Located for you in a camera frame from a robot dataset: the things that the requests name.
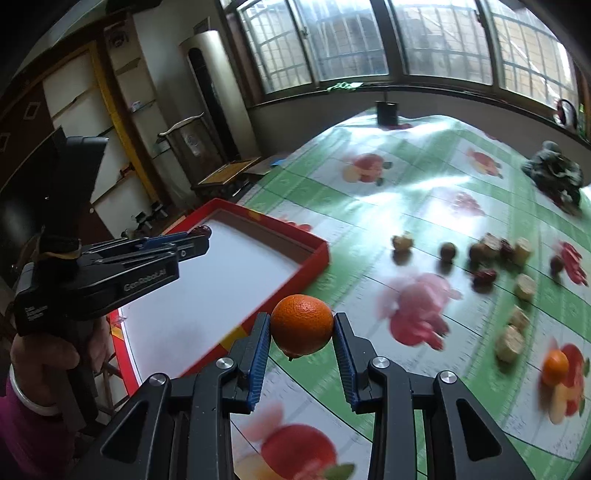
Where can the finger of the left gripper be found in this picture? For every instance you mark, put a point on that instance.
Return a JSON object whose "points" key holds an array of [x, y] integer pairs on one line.
{"points": [[184, 237], [189, 249]]}

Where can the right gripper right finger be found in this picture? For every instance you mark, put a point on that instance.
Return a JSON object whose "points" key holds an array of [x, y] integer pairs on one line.
{"points": [[354, 355]]}

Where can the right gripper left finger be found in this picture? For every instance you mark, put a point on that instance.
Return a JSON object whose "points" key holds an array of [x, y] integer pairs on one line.
{"points": [[242, 389]]}

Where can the red jujube date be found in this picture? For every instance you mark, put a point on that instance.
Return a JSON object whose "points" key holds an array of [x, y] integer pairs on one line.
{"points": [[201, 230]]}

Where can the orange fruit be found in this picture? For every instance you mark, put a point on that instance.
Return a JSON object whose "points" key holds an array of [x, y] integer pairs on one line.
{"points": [[301, 325]]}

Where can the left hand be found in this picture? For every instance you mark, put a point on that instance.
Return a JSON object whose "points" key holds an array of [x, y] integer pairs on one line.
{"points": [[35, 359]]}

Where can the red shallow box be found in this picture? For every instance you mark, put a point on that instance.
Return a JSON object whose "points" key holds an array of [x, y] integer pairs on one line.
{"points": [[253, 261]]}

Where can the beige chunk far left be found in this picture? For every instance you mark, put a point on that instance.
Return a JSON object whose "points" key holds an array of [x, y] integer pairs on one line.
{"points": [[403, 243]]}

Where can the beige chunk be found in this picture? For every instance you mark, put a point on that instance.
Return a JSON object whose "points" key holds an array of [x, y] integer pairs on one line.
{"points": [[525, 287], [403, 243], [519, 320], [491, 246], [522, 251]]}

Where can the fruit print tablecloth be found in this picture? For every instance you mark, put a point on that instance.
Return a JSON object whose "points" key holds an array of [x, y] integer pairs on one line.
{"points": [[442, 180]]}

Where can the brown round longan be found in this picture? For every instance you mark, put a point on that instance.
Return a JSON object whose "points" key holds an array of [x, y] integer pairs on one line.
{"points": [[448, 252]]}

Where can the red date on table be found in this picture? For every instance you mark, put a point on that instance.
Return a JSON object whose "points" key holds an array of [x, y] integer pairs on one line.
{"points": [[484, 277]]}

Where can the white standing air conditioner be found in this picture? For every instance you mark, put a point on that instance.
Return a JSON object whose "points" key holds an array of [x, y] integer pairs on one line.
{"points": [[220, 95]]}

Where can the beige chunk lowest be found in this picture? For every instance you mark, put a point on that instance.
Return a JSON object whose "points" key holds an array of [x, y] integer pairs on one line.
{"points": [[509, 344]]}

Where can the beige chunk lower upper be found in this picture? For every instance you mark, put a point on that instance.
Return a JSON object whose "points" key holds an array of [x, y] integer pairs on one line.
{"points": [[519, 320]]}

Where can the beige chunk middle right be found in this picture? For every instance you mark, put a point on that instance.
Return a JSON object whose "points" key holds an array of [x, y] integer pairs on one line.
{"points": [[525, 287]]}

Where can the dark red date top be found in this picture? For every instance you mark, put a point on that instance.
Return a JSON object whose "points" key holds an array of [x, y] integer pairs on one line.
{"points": [[506, 250]]}

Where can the beige chunk top right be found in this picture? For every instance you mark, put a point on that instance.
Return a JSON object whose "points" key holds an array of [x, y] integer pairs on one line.
{"points": [[522, 251]]}

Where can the small orange on table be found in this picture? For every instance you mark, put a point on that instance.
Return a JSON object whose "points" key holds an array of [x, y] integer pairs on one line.
{"points": [[555, 368]]}

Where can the dark round fruit right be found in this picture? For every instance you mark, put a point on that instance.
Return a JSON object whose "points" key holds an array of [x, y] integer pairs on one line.
{"points": [[556, 265]]}

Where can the black pen holder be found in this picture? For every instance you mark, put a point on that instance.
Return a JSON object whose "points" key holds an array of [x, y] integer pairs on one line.
{"points": [[387, 112]]}

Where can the dark green leafy vegetable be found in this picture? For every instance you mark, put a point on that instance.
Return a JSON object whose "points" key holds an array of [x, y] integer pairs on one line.
{"points": [[555, 175]]}

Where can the red white helmet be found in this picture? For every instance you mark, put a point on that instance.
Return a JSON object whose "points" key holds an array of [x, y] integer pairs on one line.
{"points": [[566, 114]]}

